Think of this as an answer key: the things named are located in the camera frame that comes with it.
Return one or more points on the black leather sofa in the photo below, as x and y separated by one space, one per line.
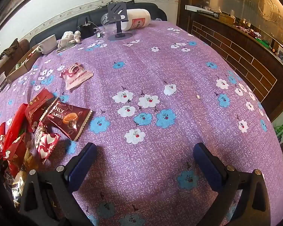
74 22

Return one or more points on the white ceramic mug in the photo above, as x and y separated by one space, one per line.
47 45

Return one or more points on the maroon Soulkiss cake packet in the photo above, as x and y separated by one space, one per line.
68 118

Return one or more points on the clear water cup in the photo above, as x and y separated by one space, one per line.
2 79

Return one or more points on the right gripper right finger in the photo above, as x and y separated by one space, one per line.
253 207

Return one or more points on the brown armchair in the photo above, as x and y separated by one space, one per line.
11 55

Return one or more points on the red gold-lettered snack bag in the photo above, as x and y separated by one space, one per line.
37 107

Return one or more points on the purple floral tablecloth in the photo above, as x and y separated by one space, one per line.
153 97

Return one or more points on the red white heart packet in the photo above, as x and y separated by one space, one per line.
45 142

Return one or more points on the black phone stand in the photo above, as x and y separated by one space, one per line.
117 13

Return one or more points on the pink Lotso snack packet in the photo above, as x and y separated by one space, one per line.
74 75

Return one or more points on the small black pouch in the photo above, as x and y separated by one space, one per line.
87 29

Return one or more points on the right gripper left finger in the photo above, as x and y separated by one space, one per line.
47 196

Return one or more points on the red flower snack packet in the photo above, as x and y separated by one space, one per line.
16 151

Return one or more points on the long red snack pack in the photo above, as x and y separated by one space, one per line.
15 127

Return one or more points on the white plush toy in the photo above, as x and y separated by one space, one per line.
68 38

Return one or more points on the white plastic jar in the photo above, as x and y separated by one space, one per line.
137 18

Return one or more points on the clear plastic cup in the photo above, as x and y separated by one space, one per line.
109 28

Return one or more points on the cardboard snack box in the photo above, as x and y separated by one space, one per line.
25 64

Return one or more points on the brick pattern counter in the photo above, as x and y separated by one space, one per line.
254 63

